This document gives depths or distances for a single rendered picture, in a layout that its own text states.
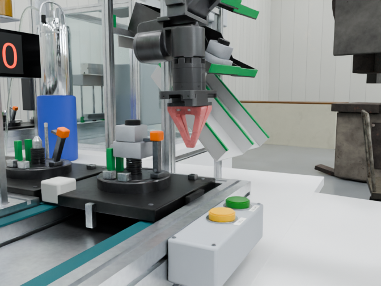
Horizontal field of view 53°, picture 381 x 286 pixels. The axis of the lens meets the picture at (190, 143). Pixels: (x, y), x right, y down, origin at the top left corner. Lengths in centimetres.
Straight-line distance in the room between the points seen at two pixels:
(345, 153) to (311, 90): 638
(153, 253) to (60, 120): 120
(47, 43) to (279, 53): 1057
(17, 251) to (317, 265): 48
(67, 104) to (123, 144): 94
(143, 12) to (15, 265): 67
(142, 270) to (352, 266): 38
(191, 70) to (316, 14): 1113
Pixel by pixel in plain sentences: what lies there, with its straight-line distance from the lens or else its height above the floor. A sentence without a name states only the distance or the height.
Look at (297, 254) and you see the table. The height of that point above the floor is 86.
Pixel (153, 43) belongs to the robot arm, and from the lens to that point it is 68.
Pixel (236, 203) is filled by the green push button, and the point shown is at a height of 97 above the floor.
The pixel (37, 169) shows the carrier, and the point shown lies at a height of 99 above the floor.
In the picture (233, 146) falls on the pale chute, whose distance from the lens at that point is 98.
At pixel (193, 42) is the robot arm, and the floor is 123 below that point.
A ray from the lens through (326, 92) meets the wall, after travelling 1144.
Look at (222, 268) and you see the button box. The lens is 51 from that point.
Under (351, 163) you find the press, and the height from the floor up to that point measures 24.
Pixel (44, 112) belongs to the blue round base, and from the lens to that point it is 165.
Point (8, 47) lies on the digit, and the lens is 66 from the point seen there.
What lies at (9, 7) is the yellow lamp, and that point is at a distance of 67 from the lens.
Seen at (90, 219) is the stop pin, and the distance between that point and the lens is 66.
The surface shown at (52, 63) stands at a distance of 165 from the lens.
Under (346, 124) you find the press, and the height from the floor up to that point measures 73.
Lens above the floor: 115
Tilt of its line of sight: 8 degrees down
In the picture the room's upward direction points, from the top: straight up
